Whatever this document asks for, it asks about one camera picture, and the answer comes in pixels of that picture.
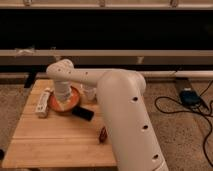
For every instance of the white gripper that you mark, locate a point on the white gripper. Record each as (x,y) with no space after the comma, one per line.
(62,90)

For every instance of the orange ceramic bowl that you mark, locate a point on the orange ceramic bowl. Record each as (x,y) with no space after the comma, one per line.
(68,104)

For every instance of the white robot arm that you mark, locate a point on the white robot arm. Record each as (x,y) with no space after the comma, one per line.
(119,94)

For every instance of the white remote controller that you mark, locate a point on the white remote controller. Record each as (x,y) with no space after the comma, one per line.
(41,109)

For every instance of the translucent plastic cup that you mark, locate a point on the translucent plastic cup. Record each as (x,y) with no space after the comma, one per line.
(90,92)

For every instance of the black rectangular device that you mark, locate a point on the black rectangular device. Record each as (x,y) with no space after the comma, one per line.
(83,113)

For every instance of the wooden table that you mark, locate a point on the wooden table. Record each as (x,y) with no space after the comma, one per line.
(59,140)

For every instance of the dark red chili pepper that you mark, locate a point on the dark red chili pepper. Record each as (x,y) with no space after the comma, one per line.
(103,135)

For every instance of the blue power adapter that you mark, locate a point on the blue power adapter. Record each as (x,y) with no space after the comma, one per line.
(189,98)

